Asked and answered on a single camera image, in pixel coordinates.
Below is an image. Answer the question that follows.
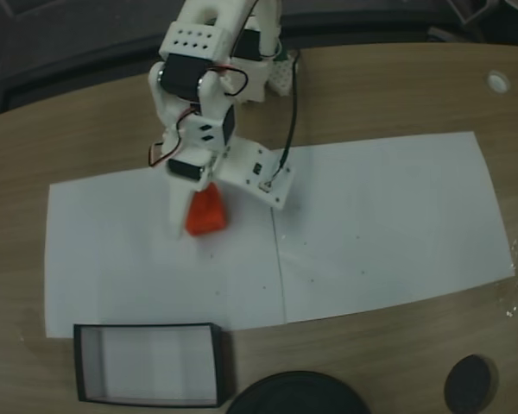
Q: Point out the orange square block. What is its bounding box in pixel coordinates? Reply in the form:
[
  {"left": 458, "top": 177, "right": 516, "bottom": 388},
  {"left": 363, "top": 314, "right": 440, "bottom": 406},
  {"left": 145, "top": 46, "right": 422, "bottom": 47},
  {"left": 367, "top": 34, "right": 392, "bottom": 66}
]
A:
[{"left": 185, "top": 183, "right": 226, "bottom": 237}]

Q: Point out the black round-base stand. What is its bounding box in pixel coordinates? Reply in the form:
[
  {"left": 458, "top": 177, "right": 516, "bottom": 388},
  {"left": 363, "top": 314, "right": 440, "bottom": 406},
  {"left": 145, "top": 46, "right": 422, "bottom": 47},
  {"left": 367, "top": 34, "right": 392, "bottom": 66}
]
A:
[{"left": 226, "top": 370, "right": 372, "bottom": 414}]

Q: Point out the black camera cable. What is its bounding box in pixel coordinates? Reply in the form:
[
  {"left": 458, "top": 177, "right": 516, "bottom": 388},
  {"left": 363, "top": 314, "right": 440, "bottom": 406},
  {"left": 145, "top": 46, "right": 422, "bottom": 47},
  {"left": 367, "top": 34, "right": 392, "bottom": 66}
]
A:
[{"left": 261, "top": 49, "right": 303, "bottom": 191}]

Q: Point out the white round desk cap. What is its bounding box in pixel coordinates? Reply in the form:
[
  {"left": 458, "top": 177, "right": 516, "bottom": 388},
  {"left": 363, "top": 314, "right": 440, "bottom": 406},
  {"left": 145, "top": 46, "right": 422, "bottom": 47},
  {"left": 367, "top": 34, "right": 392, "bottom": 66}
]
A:
[{"left": 486, "top": 70, "right": 511, "bottom": 94}]

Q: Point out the red black servo wire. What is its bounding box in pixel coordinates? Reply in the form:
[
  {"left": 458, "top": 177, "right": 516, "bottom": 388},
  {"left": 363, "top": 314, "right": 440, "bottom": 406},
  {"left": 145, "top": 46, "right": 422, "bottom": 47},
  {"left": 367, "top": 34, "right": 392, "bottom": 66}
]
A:
[
  {"left": 148, "top": 110, "right": 199, "bottom": 170},
  {"left": 206, "top": 63, "right": 249, "bottom": 98}
]

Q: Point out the white paper sheet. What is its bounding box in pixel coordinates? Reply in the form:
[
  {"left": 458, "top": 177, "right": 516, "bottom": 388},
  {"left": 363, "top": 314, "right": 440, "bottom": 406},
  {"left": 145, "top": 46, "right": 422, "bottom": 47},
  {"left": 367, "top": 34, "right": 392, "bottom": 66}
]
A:
[
  {"left": 269, "top": 130, "right": 516, "bottom": 324},
  {"left": 44, "top": 148, "right": 289, "bottom": 340}
]

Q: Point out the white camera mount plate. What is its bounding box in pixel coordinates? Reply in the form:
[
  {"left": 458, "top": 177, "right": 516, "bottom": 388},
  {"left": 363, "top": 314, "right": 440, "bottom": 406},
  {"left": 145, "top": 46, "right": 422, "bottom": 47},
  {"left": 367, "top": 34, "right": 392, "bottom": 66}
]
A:
[{"left": 218, "top": 136, "right": 296, "bottom": 211}]

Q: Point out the black round desk hole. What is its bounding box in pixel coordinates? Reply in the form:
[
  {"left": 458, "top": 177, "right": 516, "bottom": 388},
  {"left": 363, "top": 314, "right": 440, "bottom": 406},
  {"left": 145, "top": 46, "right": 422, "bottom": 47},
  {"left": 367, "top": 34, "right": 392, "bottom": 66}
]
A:
[{"left": 443, "top": 354, "right": 500, "bottom": 413}]

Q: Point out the dark brown cardboard box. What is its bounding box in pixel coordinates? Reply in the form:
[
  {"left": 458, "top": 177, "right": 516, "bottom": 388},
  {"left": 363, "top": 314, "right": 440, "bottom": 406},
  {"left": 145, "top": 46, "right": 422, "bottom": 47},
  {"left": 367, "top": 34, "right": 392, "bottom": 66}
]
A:
[{"left": 72, "top": 321, "right": 224, "bottom": 409}]

